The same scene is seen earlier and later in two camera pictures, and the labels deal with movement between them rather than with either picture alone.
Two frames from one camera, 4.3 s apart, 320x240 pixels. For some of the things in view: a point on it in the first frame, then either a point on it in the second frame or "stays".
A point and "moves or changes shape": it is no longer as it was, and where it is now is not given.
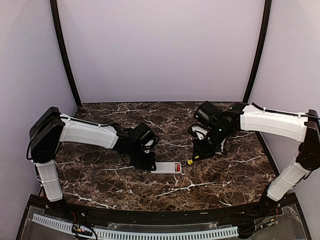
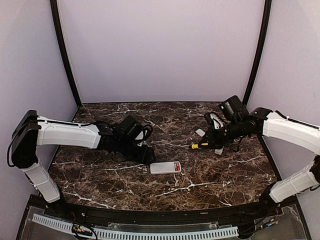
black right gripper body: x=210 y=146 → x=218 y=140
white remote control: x=167 y=167 stays
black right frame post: x=267 y=11 stays
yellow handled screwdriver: x=190 y=161 moves or changes shape
